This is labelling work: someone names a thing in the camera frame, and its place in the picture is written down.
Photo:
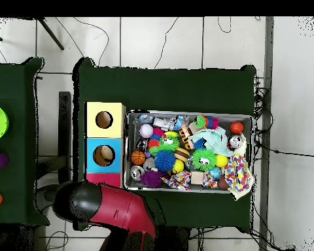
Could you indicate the crushed clear plastic bottle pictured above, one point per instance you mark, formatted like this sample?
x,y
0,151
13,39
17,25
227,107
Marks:
x,y
163,121

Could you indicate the blue fuzzy ball toy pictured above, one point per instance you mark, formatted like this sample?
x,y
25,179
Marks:
x,y
164,160

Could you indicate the toy hamburger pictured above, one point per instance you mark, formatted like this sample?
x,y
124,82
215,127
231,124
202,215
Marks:
x,y
182,154

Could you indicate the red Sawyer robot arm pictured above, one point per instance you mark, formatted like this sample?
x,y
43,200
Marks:
x,y
120,209

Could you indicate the wooden box with three holes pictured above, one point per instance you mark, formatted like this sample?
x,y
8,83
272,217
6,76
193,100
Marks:
x,y
104,107

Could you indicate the shallow clear mesh bin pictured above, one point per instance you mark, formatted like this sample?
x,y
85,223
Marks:
x,y
223,119

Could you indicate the white dimpled ball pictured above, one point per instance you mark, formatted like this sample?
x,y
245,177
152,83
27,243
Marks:
x,y
146,130

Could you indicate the small toy basketball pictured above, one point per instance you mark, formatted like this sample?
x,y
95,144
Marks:
x,y
138,157

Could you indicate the dark green tablecloth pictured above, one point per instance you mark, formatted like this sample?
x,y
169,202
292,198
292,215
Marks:
x,y
13,86
167,89

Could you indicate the green fuzzy toy with eyes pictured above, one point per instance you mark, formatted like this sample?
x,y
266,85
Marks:
x,y
204,160

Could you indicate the mint green cloth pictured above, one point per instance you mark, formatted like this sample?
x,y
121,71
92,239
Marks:
x,y
214,141

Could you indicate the black soda can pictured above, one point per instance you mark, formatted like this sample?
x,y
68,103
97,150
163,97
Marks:
x,y
235,142

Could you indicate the orange ball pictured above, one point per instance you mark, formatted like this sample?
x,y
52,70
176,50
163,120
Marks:
x,y
236,127

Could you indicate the colourful dotted cloth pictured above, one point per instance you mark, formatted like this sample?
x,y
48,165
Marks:
x,y
236,175

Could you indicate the black tripod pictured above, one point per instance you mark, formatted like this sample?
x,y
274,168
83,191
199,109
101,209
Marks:
x,y
51,34

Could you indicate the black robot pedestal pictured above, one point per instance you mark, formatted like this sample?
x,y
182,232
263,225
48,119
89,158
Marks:
x,y
175,240

